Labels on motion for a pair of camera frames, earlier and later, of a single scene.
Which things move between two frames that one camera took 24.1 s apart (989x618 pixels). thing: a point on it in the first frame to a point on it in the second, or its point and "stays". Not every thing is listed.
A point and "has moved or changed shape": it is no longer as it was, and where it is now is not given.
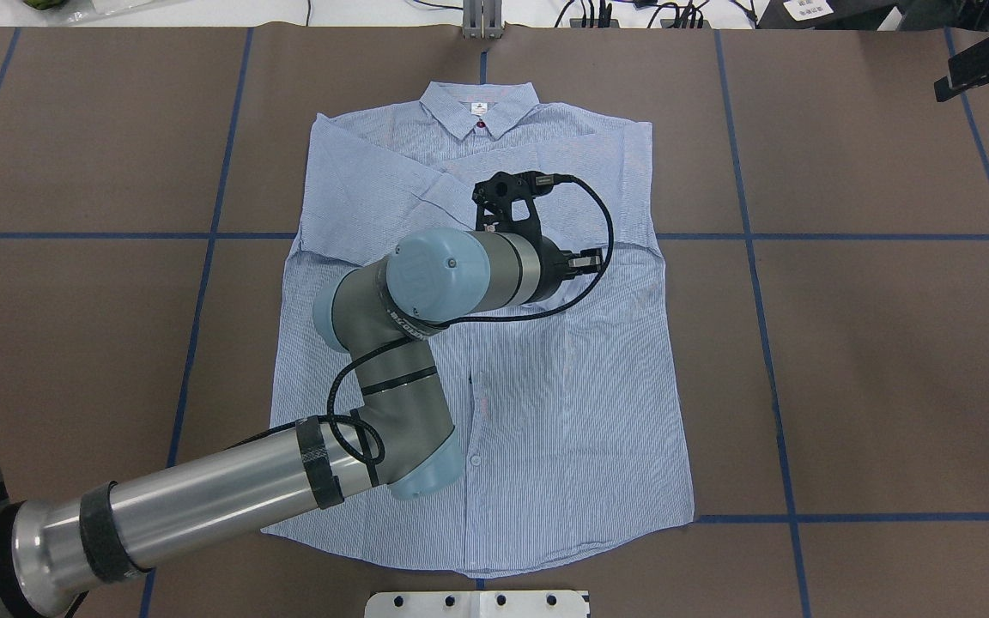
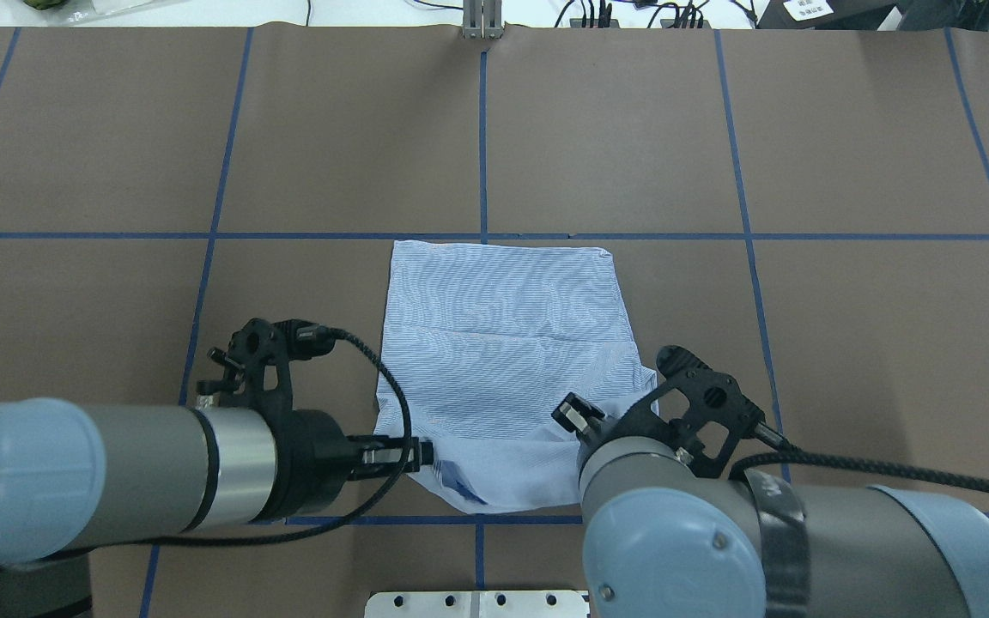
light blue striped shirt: [567, 410] has moved or changed shape
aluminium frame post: [482, 19] stays
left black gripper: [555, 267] to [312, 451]
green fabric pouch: [44, 4] stays
